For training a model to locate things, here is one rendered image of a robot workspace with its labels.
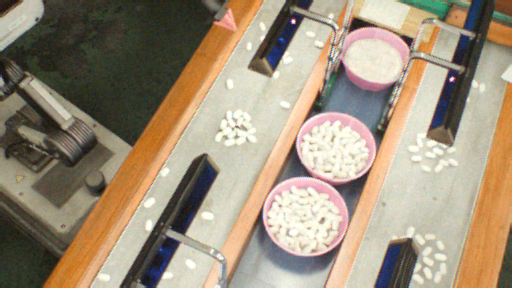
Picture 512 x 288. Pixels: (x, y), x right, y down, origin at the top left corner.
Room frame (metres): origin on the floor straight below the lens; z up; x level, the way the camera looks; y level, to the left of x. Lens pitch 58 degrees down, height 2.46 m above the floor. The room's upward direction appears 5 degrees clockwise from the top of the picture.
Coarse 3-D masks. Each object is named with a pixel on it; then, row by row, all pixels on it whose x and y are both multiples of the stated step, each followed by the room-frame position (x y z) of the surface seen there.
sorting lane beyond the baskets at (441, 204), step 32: (448, 32) 1.65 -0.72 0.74; (480, 64) 1.50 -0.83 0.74; (416, 96) 1.32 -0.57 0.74; (480, 96) 1.35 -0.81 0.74; (416, 128) 1.18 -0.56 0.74; (480, 128) 1.21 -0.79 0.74; (448, 160) 1.06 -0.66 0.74; (480, 160) 1.07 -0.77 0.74; (384, 192) 0.92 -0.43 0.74; (416, 192) 0.93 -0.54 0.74; (448, 192) 0.94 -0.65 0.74; (384, 224) 0.80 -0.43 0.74; (416, 224) 0.81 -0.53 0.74; (448, 224) 0.82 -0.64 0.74; (448, 256) 0.71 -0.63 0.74
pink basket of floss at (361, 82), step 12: (348, 36) 1.55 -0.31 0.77; (360, 36) 1.59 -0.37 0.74; (384, 36) 1.59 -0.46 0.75; (396, 36) 1.58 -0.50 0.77; (396, 48) 1.55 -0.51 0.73; (408, 48) 1.52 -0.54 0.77; (348, 72) 1.41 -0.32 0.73; (360, 84) 1.38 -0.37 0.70; (372, 84) 1.36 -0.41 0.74; (384, 84) 1.36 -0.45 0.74
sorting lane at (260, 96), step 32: (320, 0) 1.76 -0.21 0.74; (256, 32) 1.56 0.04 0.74; (320, 32) 1.59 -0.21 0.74; (288, 64) 1.41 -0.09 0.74; (224, 96) 1.24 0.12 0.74; (256, 96) 1.26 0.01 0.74; (288, 96) 1.27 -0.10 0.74; (192, 128) 1.10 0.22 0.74; (256, 128) 1.12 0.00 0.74; (224, 160) 0.98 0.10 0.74; (256, 160) 0.99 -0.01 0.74; (160, 192) 0.84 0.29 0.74; (224, 192) 0.87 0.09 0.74; (192, 224) 0.75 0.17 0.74; (224, 224) 0.75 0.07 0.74; (128, 256) 0.62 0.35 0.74; (192, 256) 0.64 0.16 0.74
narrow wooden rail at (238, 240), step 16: (320, 64) 1.41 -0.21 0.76; (320, 80) 1.33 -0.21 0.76; (304, 96) 1.26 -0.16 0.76; (304, 112) 1.19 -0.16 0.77; (288, 128) 1.12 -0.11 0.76; (288, 144) 1.05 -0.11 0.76; (272, 160) 0.99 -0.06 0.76; (288, 160) 1.04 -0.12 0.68; (272, 176) 0.93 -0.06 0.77; (256, 192) 0.86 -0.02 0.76; (256, 208) 0.81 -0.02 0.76; (240, 224) 0.75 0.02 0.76; (256, 224) 0.78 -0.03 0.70; (240, 240) 0.70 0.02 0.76; (240, 256) 0.67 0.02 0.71
